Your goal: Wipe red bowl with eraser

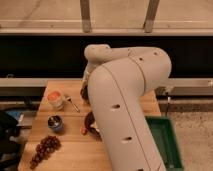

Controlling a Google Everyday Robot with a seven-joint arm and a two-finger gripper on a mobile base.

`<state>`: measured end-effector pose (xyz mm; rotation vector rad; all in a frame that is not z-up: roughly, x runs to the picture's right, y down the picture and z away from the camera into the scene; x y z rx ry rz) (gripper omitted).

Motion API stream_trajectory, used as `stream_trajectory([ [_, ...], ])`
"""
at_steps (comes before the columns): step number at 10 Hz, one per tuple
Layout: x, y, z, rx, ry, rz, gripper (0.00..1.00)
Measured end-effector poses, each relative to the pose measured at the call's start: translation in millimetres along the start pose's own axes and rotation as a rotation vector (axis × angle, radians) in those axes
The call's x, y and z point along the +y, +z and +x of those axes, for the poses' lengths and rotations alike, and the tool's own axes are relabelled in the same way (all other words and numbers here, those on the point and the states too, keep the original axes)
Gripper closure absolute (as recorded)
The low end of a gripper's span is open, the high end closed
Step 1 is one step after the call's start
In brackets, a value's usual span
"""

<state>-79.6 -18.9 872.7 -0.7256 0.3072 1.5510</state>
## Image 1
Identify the metal spoon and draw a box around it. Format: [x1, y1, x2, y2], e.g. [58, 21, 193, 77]
[65, 96, 80, 113]

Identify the green plastic tray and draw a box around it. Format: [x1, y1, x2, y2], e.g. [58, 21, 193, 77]
[146, 116, 184, 171]

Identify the orange carrot piece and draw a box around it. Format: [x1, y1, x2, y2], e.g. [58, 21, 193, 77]
[80, 126, 88, 135]

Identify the white cup with orange lid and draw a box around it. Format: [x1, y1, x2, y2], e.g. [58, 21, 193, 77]
[47, 91, 64, 110]

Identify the red bowl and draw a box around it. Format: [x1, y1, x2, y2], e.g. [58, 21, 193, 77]
[80, 85, 89, 101]

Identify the bunch of red grapes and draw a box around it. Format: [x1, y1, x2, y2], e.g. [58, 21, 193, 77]
[30, 136, 61, 169]

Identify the blue metal cup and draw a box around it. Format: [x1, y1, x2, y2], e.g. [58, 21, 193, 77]
[48, 115, 63, 132]

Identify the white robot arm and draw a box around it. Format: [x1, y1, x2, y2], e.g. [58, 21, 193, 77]
[84, 44, 172, 171]

